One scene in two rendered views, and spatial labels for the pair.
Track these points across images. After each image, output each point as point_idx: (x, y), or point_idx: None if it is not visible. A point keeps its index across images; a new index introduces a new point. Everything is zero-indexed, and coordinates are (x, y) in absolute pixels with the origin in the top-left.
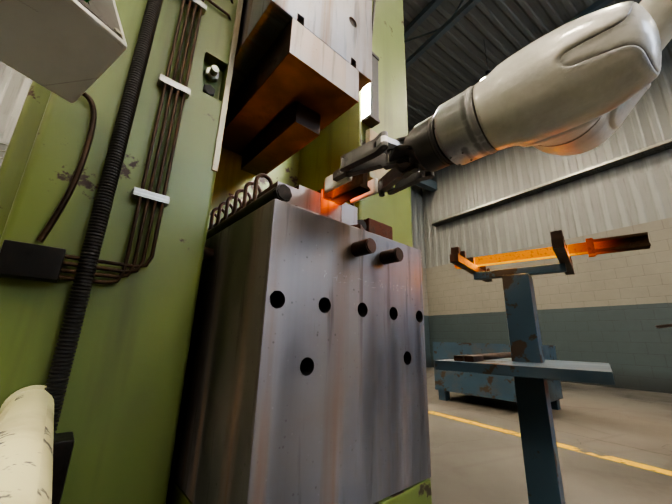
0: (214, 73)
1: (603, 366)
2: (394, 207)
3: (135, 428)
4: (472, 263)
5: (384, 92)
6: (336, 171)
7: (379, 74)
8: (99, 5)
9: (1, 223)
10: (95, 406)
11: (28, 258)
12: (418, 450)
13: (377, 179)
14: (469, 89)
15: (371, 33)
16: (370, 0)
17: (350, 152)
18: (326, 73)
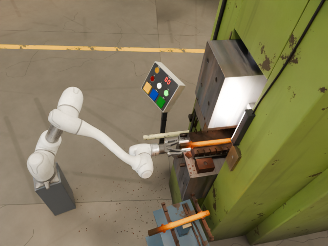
0: None
1: (162, 236)
2: (233, 182)
3: None
4: (197, 209)
5: (256, 136)
6: (181, 140)
7: (258, 124)
8: (163, 107)
9: None
10: None
11: (189, 117)
12: (181, 194)
13: (181, 149)
14: (150, 143)
15: (213, 110)
16: (218, 94)
17: (174, 138)
18: (198, 117)
